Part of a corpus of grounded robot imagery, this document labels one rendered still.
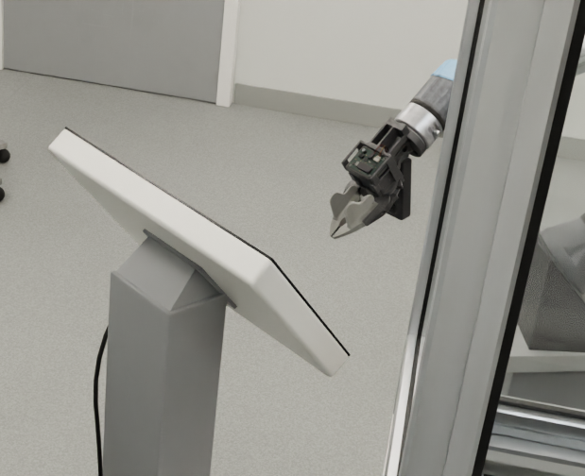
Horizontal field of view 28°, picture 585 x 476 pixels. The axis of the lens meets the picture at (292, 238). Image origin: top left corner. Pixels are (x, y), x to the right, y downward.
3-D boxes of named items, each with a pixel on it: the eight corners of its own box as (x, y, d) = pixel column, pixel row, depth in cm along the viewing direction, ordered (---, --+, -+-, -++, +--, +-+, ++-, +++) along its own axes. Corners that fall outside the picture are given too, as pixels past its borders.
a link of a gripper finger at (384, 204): (348, 212, 194) (381, 174, 195) (352, 218, 195) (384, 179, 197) (369, 224, 191) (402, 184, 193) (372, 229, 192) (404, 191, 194)
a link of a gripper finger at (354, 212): (321, 222, 190) (357, 179, 191) (335, 241, 194) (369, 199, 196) (335, 229, 188) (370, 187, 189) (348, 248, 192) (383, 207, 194)
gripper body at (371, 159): (336, 164, 192) (382, 110, 195) (354, 194, 199) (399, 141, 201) (369, 183, 188) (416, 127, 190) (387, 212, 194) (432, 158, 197)
